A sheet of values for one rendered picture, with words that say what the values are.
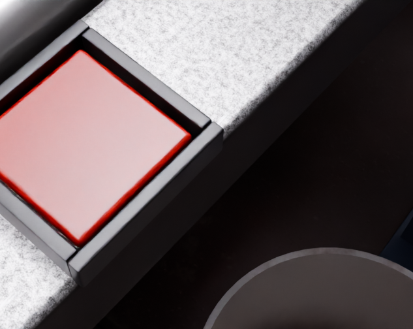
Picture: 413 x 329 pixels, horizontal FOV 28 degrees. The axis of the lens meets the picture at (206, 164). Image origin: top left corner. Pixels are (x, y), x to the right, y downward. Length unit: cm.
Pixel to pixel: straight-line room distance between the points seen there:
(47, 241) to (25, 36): 11
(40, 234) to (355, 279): 70
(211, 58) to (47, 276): 11
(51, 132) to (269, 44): 10
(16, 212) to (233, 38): 12
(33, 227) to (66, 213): 1
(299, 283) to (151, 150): 68
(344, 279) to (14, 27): 67
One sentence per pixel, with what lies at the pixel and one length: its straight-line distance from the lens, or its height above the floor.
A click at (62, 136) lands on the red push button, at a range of 31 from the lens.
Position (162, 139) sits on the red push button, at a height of 93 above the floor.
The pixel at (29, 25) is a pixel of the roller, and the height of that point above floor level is 91.
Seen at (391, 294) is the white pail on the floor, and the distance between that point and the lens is 96.
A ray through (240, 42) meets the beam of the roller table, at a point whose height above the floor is 92.
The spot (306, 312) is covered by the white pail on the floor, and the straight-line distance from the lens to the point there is 106.
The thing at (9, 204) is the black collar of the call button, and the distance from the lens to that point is 29.
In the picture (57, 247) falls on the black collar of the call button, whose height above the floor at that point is 93.
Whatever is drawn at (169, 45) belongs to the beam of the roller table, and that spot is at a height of 91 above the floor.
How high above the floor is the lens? 119
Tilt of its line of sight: 62 degrees down
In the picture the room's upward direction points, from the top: 4 degrees clockwise
